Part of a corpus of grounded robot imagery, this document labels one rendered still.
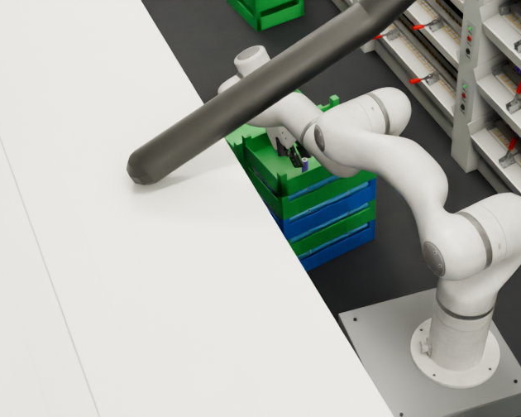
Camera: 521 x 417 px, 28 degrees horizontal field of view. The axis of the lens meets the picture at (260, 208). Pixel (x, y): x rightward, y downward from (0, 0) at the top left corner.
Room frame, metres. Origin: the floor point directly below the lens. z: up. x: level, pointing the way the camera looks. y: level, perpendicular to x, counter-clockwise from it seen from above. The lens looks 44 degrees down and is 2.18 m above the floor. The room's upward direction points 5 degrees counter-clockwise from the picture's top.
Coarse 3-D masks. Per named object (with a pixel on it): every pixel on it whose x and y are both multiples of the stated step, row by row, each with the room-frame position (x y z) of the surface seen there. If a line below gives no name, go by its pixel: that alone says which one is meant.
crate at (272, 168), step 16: (336, 96) 2.25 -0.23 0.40; (256, 144) 2.14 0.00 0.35; (256, 160) 2.06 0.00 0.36; (272, 160) 2.10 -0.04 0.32; (288, 160) 2.09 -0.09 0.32; (272, 176) 1.98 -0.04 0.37; (288, 176) 2.03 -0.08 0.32; (304, 176) 1.98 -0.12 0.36; (320, 176) 2.00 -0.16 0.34; (288, 192) 1.96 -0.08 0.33
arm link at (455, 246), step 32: (320, 128) 1.65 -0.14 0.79; (352, 128) 1.62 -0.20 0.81; (384, 128) 1.67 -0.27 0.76; (352, 160) 1.60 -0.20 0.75; (384, 160) 1.55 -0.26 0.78; (416, 160) 1.52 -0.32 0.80; (416, 192) 1.45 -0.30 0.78; (448, 224) 1.34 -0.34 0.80; (448, 256) 1.28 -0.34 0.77; (480, 256) 1.29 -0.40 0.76
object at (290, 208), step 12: (252, 180) 2.09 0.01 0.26; (336, 180) 2.03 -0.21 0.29; (348, 180) 2.04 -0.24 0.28; (360, 180) 2.06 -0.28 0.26; (264, 192) 2.03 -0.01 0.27; (312, 192) 1.99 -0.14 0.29; (324, 192) 2.01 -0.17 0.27; (336, 192) 2.02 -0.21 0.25; (276, 204) 1.97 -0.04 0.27; (288, 204) 1.95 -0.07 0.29; (300, 204) 1.97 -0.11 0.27; (312, 204) 1.99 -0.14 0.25; (288, 216) 1.95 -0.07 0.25
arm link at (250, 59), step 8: (248, 48) 2.13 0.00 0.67; (256, 48) 2.10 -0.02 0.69; (264, 48) 2.10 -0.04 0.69; (240, 56) 2.09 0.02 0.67; (248, 56) 2.07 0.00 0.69; (256, 56) 2.06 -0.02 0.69; (264, 56) 2.07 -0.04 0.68; (240, 64) 2.06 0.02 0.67; (248, 64) 2.05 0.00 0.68; (256, 64) 2.05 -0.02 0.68; (240, 72) 2.06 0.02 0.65; (248, 72) 2.05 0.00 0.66
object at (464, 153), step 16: (480, 0) 2.34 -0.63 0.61; (464, 16) 2.41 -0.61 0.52; (464, 32) 2.40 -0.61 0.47; (480, 32) 2.33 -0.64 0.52; (464, 48) 2.40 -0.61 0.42; (480, 48) 2.33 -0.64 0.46; (496, 48) 2.35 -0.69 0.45; (464, 64) 2.39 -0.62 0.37; (480, 64) 2.33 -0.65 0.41; (480, 96) 2.33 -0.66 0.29; (480, 112) 2.34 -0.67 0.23; (464, 128) 2.36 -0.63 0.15; (464, 144) 2.35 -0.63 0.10; (464, 160) 2.34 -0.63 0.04
